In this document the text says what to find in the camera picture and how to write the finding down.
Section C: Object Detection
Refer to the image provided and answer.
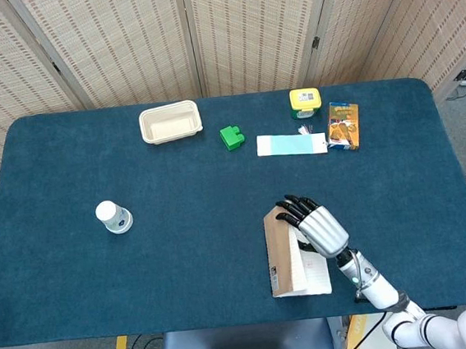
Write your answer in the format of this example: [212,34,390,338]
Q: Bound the light blue bookmark card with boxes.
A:
[255,128,329,161]

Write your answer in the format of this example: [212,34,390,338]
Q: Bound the brown spiral notebook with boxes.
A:
[261,201,334,301]

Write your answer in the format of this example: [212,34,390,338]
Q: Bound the orange snack box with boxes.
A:
[324,98,363,154]

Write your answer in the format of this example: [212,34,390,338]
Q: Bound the yellow cardboard box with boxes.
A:
[341,311,395,349]

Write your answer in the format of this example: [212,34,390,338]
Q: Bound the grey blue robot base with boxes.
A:
[155,316,337,349]

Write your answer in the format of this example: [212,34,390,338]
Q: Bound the yellow lidded jar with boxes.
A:
[288,86,324,122]

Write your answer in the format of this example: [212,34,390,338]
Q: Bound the woven folding screen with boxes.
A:
[0,0,466,264]

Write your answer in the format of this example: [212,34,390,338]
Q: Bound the blue table cloth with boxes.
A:
[0,72,466,349]

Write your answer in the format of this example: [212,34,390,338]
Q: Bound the white paper cup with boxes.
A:
[94,197,136,237]

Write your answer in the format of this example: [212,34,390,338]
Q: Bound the green toy brick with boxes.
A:
[219,123,247,153]

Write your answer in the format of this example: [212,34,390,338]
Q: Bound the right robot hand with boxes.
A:
[273,189,353,264]

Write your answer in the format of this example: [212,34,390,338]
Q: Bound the beige food container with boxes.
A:
[136,99,205,145]

